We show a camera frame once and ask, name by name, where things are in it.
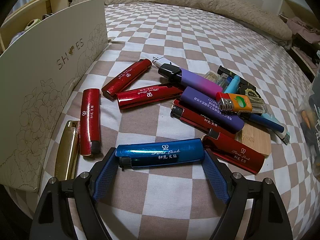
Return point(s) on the purple pink gradient vape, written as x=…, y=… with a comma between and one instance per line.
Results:
x=183, y=77

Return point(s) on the pale teal tube lighter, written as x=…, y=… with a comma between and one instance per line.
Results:
x=284, y=136

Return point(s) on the tape roll on shelf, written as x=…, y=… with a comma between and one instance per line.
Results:
x=32, y=23

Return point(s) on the wooden shelf unit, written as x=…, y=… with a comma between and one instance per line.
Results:
x=16, y=21

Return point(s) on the red lighter middle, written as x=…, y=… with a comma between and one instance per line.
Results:
x=145, y=95

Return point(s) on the red lighter under purple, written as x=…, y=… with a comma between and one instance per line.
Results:
x=198, y=121

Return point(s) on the red lighter upper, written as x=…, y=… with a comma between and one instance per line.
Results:
x=125, y=78

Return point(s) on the white silver lighter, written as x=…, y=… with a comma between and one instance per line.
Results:
x=159, y=61

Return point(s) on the blue metallic lighter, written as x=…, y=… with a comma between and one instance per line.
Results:
x=160, y=153

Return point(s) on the red lighter near box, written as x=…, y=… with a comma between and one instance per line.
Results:
x=90, y=122

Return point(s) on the clear plastic bag of items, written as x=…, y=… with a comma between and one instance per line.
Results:
x=308, y=113

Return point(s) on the black gold seal packet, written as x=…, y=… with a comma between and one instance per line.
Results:
x=245, y=87

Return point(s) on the light blue lighter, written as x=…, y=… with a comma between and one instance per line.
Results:
x=233, y=85

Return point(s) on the purple lighter with text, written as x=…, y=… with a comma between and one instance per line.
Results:
x=202, y=104

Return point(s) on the checkered bed sheet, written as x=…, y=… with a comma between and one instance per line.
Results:
x=178, y=202

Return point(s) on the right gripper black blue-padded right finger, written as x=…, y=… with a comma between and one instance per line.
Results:
x=268, y=219

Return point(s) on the red lighter front right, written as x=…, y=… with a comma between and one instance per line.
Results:
x=234, y=152

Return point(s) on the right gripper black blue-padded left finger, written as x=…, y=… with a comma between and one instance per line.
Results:
x=53, y=220

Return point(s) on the round wooden coaster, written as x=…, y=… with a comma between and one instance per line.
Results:
x=255, y=137

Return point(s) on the orange lighter green label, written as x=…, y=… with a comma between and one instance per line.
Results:
x=233, y=102

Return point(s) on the white shoe box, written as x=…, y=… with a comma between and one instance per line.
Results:
x=38, y=74

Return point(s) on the gold metallic lighter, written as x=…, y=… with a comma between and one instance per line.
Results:
x=67, y=153

